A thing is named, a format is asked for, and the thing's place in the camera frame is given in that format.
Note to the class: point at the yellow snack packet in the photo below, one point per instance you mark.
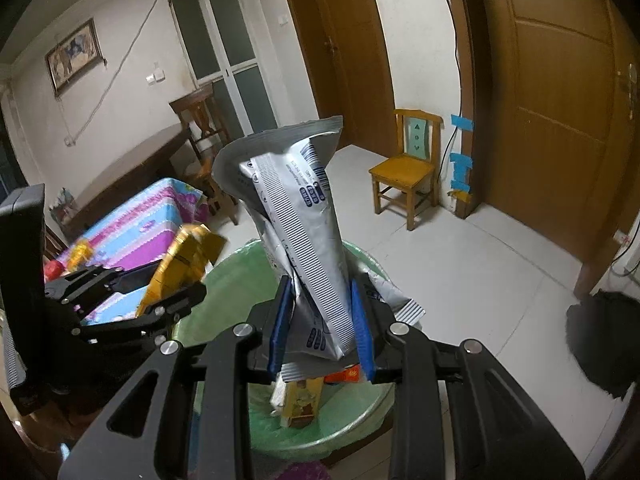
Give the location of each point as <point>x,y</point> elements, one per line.
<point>80,252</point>

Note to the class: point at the blue tape strip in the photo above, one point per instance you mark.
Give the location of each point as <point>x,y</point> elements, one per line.
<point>462,122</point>

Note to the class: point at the dark wooden table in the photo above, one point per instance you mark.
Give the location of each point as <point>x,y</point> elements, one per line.
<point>135,170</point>

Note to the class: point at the small light wooden chair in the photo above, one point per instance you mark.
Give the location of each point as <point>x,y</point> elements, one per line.
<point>405,170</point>

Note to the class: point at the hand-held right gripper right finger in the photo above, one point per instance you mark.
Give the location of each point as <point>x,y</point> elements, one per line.
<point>360,320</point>

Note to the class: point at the white blue printed pouch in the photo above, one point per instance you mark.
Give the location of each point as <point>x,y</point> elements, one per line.
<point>395,305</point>

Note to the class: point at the silver white pouch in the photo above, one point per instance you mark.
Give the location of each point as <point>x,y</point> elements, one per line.
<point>300,220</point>

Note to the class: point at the red apple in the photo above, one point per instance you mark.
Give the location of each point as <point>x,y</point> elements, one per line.
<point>52,271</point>

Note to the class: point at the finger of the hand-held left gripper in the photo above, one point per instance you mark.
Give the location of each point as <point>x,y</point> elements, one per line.
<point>150,320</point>
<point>90,282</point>

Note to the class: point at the striped floral tablecloth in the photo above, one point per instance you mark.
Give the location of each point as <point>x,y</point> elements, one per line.
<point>135,220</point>

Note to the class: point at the brown panelled door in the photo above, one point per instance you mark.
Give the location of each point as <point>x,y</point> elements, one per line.
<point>550,110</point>

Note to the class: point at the orange red packet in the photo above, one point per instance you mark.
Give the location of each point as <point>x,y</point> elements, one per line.
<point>345,375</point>

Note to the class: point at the yellow printed box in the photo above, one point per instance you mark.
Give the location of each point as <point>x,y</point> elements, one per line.
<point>300,397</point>

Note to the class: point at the framed wall picture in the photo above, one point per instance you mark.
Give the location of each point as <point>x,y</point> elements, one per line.
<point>74,57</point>

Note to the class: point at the black bag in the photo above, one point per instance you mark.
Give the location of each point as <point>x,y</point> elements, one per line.
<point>605,340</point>

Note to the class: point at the dark wooden chair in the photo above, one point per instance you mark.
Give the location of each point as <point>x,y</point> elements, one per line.
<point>200,115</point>

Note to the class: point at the large blue tape patch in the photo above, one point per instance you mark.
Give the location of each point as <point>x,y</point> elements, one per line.
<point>460,172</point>

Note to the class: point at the gold foil packet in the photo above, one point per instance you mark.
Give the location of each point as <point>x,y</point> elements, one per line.
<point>185,255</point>

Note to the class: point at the white light switch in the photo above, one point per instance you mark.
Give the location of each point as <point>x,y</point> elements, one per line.
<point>156,75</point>

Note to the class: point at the bin with green bag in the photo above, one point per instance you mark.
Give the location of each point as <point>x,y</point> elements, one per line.
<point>230,285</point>

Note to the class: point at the frosted glass door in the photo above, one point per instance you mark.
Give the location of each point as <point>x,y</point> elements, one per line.
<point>220,50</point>

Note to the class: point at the brown wooden door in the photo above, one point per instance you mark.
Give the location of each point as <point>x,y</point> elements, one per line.
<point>340,50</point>

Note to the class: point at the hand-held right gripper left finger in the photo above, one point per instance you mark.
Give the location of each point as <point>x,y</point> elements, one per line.
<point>280,320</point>

